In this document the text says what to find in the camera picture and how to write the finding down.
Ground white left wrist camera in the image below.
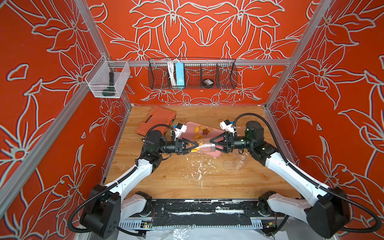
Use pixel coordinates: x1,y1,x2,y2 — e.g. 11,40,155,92
173,123,188,139

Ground clear acrylic wall box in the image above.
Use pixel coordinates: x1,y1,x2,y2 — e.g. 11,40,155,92
86,56,131,99

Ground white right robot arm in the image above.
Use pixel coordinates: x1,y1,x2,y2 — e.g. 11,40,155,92
210,115,383,239

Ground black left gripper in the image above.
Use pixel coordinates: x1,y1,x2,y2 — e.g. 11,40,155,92
156,140,198,157

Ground orange plastic tool case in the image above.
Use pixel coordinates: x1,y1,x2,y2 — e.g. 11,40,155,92
136,106,176,136

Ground pink plastic tray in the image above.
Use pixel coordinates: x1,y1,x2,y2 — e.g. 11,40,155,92
181,122,224,158

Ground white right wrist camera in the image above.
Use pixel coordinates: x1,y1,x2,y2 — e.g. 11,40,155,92
220,120,236,134

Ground white coiled cable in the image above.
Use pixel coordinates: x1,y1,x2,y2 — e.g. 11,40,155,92
167,59,176,88

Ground black wire wall basket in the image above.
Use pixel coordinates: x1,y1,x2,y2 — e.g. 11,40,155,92
148,58,238,90

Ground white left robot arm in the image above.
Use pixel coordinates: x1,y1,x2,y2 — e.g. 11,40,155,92
68,123,199,240

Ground dark green flashlight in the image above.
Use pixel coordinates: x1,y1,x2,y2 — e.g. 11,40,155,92
102,72,115,97

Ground light blue box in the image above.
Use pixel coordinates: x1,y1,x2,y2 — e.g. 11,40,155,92
175,62,185,89

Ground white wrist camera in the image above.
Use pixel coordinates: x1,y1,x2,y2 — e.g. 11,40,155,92
220,120,236,134
173,123,188,139

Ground clear cookie jar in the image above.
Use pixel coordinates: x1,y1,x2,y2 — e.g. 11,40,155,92
197,142,212,153
234,154,250,170

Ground orange cookies on tray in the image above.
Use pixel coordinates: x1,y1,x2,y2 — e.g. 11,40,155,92
194,125,213,140

